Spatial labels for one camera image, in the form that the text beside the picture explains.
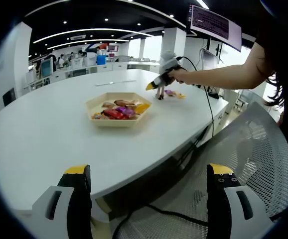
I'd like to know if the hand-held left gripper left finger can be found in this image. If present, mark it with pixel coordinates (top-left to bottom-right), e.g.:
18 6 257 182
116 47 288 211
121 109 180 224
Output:
32 164 93 239

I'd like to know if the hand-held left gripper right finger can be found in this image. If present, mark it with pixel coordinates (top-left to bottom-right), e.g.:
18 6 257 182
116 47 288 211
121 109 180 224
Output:
207 163 273 239

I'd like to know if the yellow translucent snack packet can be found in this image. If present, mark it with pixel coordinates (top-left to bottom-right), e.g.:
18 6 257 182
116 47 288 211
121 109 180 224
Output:
134 103 151 115

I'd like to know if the pile of colourful snack packets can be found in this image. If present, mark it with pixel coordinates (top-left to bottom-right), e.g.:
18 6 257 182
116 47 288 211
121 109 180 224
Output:
91 99 151 120

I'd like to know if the red snack packet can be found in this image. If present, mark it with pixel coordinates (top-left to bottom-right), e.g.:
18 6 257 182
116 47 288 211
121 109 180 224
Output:
103 109 125 120

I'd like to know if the beige hexagonal container tray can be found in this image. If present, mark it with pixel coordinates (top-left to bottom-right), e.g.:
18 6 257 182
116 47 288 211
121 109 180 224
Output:
86 92 152 128

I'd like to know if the orange snack packet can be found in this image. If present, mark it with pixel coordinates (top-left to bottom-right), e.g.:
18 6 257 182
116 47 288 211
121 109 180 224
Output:
91 112 109 120

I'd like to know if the person's right hand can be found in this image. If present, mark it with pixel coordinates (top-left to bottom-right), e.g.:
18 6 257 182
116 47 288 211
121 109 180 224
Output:
170 68 192 85

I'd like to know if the white cabinet desk row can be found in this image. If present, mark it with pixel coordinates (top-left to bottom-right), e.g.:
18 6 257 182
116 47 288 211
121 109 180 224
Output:
23 61 161 92

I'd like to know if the grey mesh office chair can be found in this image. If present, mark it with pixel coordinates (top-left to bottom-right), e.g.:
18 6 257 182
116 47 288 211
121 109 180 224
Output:
111 101 288 239

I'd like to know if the desktop computer monitor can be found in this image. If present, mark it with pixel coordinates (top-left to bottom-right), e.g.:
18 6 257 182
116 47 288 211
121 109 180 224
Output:
40 59 54 78

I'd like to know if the person's dark hair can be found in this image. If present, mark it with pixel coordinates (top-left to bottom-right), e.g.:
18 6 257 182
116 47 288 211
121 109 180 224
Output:
265 71 286 108

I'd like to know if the person's black shirt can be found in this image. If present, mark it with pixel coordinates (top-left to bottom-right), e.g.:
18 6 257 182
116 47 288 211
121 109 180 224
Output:
252 9 288 130

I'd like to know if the black chair backrest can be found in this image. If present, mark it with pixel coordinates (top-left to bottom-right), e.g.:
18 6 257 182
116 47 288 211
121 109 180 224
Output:
2 87 16 107

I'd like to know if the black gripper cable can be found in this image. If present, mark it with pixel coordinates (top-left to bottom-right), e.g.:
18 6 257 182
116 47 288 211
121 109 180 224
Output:
111 204 209 239
177 56 215 137

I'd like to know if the large wall monitor screen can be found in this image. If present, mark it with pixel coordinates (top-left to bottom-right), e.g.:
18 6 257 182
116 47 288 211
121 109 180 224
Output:
186 2 242 52

